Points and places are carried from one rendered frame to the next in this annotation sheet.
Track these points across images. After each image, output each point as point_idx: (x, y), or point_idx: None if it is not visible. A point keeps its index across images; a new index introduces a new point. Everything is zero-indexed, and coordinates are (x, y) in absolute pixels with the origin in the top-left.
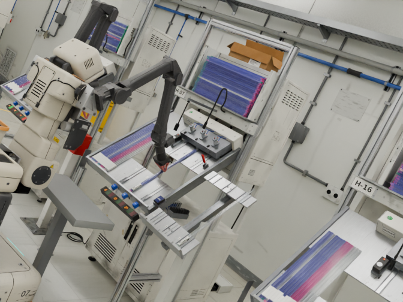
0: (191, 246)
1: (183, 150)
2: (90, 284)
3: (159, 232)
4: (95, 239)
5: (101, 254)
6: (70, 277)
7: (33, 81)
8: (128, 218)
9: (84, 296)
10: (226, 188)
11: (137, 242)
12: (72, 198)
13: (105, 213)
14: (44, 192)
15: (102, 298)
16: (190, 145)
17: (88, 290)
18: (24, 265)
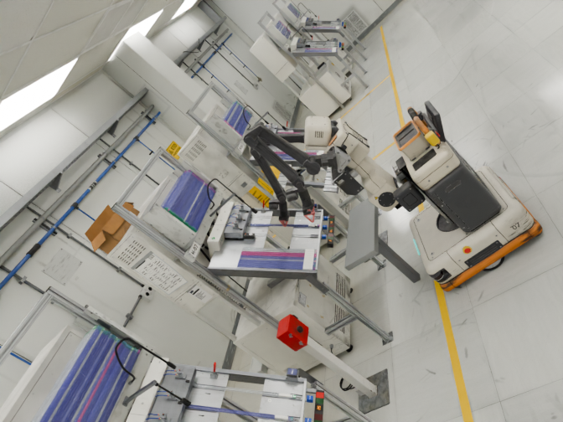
0: None
1: (255, 231)
2: (369, 306)
3: None
4: (340, 332)
5: None
6: (380, 309)
7: (357, 138)
8: (313, 289)
9: (381, 288)
10: (284, 176)
11: (339, 225)
12: (362, 223)
13: (320, 318)
14: (378, 229)
15: (369, 292)
16: (247, 230)
17: (374, 297)
18: (416, 220)
